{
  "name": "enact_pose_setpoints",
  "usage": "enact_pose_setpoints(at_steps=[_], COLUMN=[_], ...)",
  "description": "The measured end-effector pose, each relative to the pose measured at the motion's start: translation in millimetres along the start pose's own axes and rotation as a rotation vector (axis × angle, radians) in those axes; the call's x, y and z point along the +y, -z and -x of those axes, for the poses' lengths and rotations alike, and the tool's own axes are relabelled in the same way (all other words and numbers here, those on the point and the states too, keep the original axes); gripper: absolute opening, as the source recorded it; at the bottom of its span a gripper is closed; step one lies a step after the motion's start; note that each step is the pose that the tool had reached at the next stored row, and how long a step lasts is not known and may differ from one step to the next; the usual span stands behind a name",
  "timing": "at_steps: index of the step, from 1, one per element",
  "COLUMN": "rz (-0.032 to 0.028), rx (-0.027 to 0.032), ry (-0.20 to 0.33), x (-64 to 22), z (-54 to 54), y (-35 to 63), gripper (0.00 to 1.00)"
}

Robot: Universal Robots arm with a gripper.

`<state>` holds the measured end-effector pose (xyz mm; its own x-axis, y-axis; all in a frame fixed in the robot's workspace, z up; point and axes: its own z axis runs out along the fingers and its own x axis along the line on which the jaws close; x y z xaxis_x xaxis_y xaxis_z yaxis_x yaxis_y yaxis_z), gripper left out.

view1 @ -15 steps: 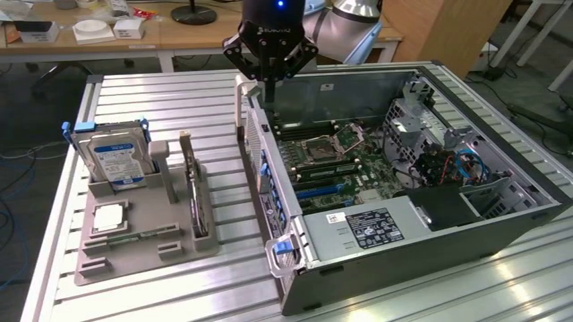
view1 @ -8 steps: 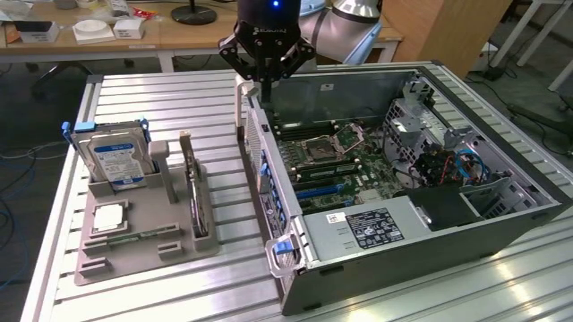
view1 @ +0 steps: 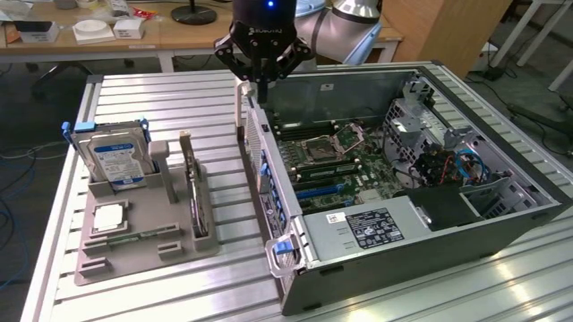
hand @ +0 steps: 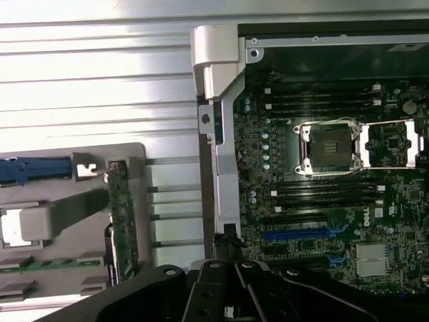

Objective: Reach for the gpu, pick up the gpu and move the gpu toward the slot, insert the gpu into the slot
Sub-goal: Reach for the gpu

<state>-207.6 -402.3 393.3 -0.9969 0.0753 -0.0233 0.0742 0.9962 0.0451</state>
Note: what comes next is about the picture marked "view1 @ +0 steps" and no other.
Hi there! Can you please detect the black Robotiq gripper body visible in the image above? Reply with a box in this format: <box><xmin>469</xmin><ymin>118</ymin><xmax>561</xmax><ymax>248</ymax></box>
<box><xmin>230</xmin><ymin>0</ymin><xmax>300</xmax><ymax>62</ymax></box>

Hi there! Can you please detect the graphics card with metal bracket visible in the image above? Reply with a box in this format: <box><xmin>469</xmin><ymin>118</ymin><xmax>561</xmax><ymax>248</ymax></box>
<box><xmin>178</xmin><ymin>130</ymin><xmax>211</xmax><ymax>237</ymax></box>

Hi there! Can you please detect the blue expansion slot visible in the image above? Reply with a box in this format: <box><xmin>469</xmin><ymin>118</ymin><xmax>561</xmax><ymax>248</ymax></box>
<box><xmin>296</xmin><ymin>182</ymin><xmax>341</xmax><ymax>201</ymax></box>

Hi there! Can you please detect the wooden desk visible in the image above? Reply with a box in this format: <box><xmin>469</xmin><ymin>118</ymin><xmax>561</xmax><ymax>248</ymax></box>
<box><xmin>0</xmin><ymin>0</ymin><xmax>404</xmax><ymax>73</ymax></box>

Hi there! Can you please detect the black round lamp base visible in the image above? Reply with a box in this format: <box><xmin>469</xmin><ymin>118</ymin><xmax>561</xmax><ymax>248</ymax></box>
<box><xmin>170</xmin><ymin>0</ymin><xmax>219</xmax><ymax>25</ymax></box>

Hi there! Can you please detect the white labelled box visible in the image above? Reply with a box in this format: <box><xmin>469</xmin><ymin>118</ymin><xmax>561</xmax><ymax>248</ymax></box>
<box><xmin>113</xmin><ymin>18</ymin><xmax>147</xmax><ymax>40</ymax></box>

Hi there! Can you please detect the metal socket cover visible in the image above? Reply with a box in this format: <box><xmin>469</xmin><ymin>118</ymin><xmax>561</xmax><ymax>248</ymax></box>
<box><xmin>330</xmin><ymin>122</ymin><xmax>368</xmax><ymax>145</ymax></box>

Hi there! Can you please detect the CPU socket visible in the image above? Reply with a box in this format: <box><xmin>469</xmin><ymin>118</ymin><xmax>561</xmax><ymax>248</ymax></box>
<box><xmin>302</xmin><ymin>136</ymin><xmax>344</xmax><ymax>162</ymax></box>

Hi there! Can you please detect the white round part on box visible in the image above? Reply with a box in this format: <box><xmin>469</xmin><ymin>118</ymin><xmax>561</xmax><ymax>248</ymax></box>
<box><xmin>73</xmin><ymin>19</ymin><xmax>117</xmax><ymax>45</ymax></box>

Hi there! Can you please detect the perforated metal drive cage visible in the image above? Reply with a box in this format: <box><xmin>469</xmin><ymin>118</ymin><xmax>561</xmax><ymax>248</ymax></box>
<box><xmin>385</xmin><ymin>75</ymin><xmax>453</xmax><ymax>148</ymax></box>

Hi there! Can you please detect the wooden cabinet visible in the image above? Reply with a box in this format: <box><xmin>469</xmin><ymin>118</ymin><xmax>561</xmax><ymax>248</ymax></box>
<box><xmin>382</xmin><ymin>0</ymin><xmax>515</xmax><ymax>78</ymax></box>

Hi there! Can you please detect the green RAM stick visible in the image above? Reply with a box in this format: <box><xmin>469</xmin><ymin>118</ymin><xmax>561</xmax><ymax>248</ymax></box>
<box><xmin>296</xmin><ymin>162</ymin><xmax>362</xmax><ymax>180</ymax></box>
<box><xmin>107</xmin><ymin>229</ymin><xmax>174</xmax><ymax>244</ymax></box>

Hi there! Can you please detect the green motherboard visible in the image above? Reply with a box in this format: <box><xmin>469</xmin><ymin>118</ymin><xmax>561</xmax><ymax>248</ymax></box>
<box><xmin>268</xmin><ymin>113</ymin><xmax>404</xmax><ymax>215</ymax></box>

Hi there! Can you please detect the white box with black lid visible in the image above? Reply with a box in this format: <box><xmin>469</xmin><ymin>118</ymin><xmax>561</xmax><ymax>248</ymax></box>
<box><xmin>12</xmin><ymin>20</ymin><xmax>61</xmax><ymax>44</ymax></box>

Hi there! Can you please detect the grey printed parts rack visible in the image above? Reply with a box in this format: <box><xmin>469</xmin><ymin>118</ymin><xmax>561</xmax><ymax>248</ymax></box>
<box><xmin>74</xmin><ymin>139</ymin><xmax>223</xmax><ymax>286</ymax></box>

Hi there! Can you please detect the silver CPU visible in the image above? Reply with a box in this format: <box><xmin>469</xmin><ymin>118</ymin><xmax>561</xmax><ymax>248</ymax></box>
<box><xmin>93</xmin><ymin>204</ymin><xmax>127</xmax><ymax>232</ymax></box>

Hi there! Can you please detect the grey power supply unit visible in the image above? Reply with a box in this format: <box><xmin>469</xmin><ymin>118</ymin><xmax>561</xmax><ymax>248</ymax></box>
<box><xmin>302</xmin><ymin>196</ymin><xmax>433</xmax><ymax>262</ymax></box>

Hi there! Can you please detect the grey metal disk bay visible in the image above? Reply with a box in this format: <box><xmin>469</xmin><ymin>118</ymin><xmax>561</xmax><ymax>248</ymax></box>
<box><xmin>459</xmin><ymin>172</ymin><xmax>539</xmax><ymax>221</ymax></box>

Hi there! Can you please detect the open black PC case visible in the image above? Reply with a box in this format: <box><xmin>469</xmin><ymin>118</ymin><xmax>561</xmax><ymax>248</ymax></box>
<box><xmin>235</xmin><ymin>65</ymin><xmax>573</xmax><ymax>316</ymax></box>

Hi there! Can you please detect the hard disk with blue bracket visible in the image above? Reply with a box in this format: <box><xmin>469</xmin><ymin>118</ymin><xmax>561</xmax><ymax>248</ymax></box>
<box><xmin>61</xmin><ymin>119</ymin><xmax>161</xmax><ymax>187</ymax></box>

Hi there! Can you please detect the blue wire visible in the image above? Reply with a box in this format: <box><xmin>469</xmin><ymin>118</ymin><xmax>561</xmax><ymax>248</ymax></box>
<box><xmin>455</xmin><ymin>149</ymin><xmax>492</xmax><ymax>184</ymax></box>

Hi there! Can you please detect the white table frame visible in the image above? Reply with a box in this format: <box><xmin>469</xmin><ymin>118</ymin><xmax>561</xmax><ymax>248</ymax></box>
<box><xmin>491</xmin><ymin>0</ymin><xmax>573</xmax><ymax>91</ymax></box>

